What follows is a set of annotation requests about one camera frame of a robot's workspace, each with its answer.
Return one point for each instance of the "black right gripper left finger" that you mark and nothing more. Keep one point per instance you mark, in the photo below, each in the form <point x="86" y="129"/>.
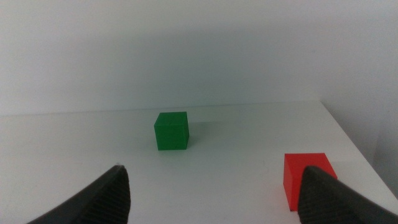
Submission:
<point x="105" y="199"/>

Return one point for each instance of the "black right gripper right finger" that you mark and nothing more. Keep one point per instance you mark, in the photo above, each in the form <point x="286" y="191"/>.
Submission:
<point x="329" y="199"/>

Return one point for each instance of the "red cube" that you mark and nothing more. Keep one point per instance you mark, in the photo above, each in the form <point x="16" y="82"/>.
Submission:
<point x="292" y="180"/>

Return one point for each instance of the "green cube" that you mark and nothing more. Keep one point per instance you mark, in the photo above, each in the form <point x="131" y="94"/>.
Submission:
<point x="171" y="132"/>

